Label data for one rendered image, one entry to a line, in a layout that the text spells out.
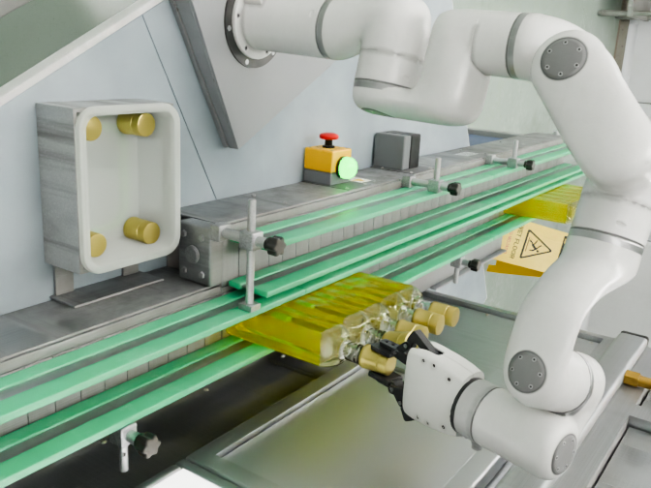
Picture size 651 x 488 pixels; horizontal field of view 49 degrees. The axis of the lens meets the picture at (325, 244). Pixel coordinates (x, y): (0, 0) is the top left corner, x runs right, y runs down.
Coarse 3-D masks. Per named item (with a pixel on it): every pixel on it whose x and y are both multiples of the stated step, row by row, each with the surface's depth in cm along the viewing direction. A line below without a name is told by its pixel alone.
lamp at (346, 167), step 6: (342, 156) 142; (342, 162) 141; (348, 162) 141; (354, 162) 142; (336, 168) 141; (342, 168) 141; (348, 168) 141; (354, 168) 142; (336, 174) 142; (342, 174) 141; (348, 174) 141; (354, 174) 142
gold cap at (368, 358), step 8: (368, 344) 102; (360, 352) 101; (368, 352) 101; (376, 352) 100; (360, 360) 101; (368, 360) 100; (376, 360) 100; (384, 360) 99; (392, 360) 101; (368, 368) 101; (376, 368) 100; (384, 368) 99; (392, 368) 101
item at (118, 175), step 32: (160, 128) 103; (96, 160) 101; (128, 160) 105; (160, 160) 105; (96, 192) 102; (128, 192) 106; (160, 192) 106; (96, 224) 103; (160, 224) 107; (128, 256) 101; (160, 256) 105
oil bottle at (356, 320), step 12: (300, 300) 114; (312, 300) 114; (324, 300) 115; (312, 312) 111; (324, 312) 110; (336, 312) 110; (348, 312) 110; (360, 312) 111; (348, 324) 107; (360, 324) 108; (360, 336) 108
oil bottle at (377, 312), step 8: (328, 288) 121; (320, 296) 117; (328, 296) 117; (336, 296) 117; (344, 296) 118; (352, 296) 118; (360, 296) 118; (344, 304) 114; (352, 304) 114; (360, 304) 114; (368, 304) 115; (376, 304) 115; (368, 312) 112; (376, 312) 112; (384, 312) 113; (376, 320) 112; (376, 328) 112
